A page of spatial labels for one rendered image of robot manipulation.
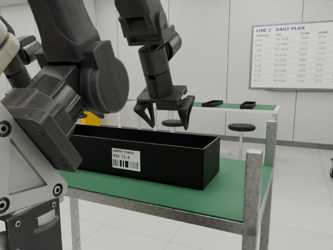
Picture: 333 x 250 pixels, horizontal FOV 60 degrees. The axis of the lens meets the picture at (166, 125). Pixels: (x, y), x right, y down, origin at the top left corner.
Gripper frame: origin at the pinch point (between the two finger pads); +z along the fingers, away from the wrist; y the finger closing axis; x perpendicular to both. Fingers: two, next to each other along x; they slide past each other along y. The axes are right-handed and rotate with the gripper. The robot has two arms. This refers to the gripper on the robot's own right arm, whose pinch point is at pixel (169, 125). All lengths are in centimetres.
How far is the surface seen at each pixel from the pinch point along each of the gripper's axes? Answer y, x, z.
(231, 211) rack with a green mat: -16.1, 10.4, 15.1
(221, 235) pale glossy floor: 19, -79, 167
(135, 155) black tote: 13.4, -0.9, 12.3
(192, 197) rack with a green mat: -5.7, 7.3, 16.6
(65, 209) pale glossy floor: 165, -66, 159
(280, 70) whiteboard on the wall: 0, -436, 201
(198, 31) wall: 148, -472, 135
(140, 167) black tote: 11.9, 0.8, 15.5
